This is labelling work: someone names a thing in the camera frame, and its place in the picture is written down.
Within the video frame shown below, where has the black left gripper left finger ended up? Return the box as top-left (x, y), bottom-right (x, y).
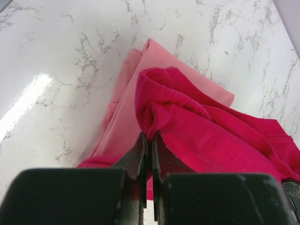
top-left (0, 133), bottom-right (148, 225)

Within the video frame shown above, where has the magenta t-shirt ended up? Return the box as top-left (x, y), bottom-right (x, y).
top-left (76, 66), bottom-right (300, 201)

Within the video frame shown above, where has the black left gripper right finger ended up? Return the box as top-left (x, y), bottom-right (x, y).
top-left (152, 132), bottom-right (300, 225)

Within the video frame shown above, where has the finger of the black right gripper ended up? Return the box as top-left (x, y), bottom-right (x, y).
top-left (282, 179), bottom-right (300, 213)

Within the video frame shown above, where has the light pink t-shirt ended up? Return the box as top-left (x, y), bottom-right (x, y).
top-left (79, 38), bottom-right (234, 168)

